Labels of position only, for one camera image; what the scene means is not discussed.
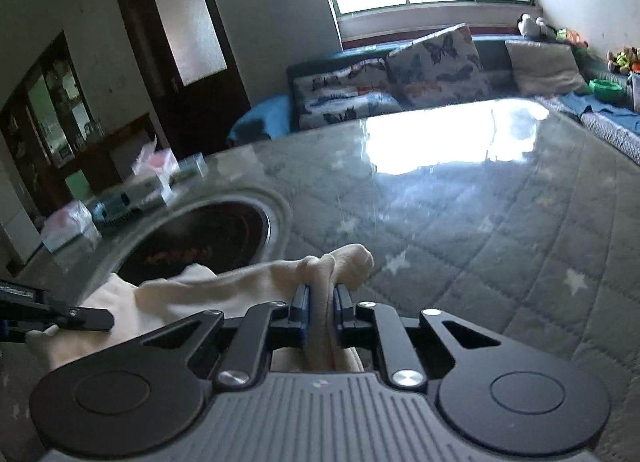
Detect green and brown plush toys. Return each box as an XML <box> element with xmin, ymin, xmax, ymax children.
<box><xmin>606</xmin><ymin>46</ymin><xmax>640</xmax><ymax>76</ymax></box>

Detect grey pillow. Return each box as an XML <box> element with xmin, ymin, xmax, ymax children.
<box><xmin>505</xmin><ymin>38</ymin><xmax>591</xmax><ymax>96</ymax></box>

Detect butterfly print pillow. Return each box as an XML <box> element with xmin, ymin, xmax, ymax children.
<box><xmin>386</xmin><ymin>23</ymin><xmax>493</xmax><ymax>108</ymax></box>
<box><xmin>291</xmin><ymin>57</ymin><xmax>403</xmax><ymax>132</ymax></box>

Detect dark wooden cabinet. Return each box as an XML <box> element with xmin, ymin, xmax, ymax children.
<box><xmin>0</xmin><ymin>30</ymin><xmax>156</xmax><ymax>223</ymax></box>

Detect pink tissue pack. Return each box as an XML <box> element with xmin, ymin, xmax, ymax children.
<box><xmin>131</xmin><ymin>142</ymin><xmax>181</xmax><ymax>183</ymax></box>

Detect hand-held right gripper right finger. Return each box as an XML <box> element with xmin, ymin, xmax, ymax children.
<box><xmin>332</xmin><ymin>283</ymin><xmax>506</xmax><ymax>389</ymax></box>

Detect white flat box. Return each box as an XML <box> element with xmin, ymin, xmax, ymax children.
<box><xmin>125</xmin><ymin>179</ymin><xmax>173</xmax><ymax>210</ymax></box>

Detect teal sofa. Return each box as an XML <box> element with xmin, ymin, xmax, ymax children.
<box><xmin>227</xmin><ymin>35</ymin><xmax>591</xmax><ymax>148</ymax></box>

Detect cream garment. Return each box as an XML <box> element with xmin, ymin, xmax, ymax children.
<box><xmin>25</xmin><ymin>242</ymin><xmax>375</xmax><ymax>373</ymax></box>

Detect blue bedsheet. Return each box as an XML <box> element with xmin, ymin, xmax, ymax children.
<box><xmin>537</xmin><ymin>92</ymin><xmax>640</xmax><ymax>165</ymax></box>

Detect panda plush toy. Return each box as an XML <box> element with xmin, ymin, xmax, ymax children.
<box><xmin>517</xmin><ymin>13</ymin><xmax>556</xmax><ymax>40</ymax></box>

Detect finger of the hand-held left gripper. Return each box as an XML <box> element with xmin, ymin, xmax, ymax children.
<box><xmin>0</xmin><ymin>279</ymin><xmax>115</xmax><ymax>333</ymax></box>

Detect green flat packet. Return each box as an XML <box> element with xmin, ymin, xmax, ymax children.
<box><xmin>170</xmin><ymin>155</ymin><xmax>210</xmax><ymax>183</ymax></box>

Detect white refrigerator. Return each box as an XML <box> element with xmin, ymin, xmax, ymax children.
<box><xmin>0</xmin><ymin>162</ymin><xmax>43</xmax><ymax>263</ymax></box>

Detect round built-in table burner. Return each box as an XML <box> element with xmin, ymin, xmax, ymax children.
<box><xmin>107</xmin><ymin>187</ymin><xmax>293</xmax><ymax>288</ymax></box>

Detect orange and green plush toy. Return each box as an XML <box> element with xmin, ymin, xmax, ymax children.
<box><xmin>555</xmin><ymin>28</ymin><xmax>588</xmax><ymax>48</ymax></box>

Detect blue and black device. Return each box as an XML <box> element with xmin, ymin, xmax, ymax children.
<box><xmin>92</xmin><ymin>192</ymin><xmax>143</xmax><ymax>228</ymax></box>

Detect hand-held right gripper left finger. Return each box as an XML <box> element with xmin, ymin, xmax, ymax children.
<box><xmin>142</xmin><ymin>283</ymin><xmax>313</xmax><ymax>389</ymax></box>

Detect pink wipes packet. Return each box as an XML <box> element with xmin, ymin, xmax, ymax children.
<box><xmin>40</xmin><ymin>199</ymin><xmax>103</xmax><ymax>253</ymax></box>

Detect dark wooden door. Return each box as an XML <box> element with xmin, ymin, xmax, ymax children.
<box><xmin>114</xmin><ymin>0</ymin><xmax>251</xmax><ymax>143</ymax></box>

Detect green bowl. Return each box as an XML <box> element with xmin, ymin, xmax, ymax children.
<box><xmin>589</xmin><ymin>77</ymin><xmax>626</xmax><ymax>99</ymax></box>

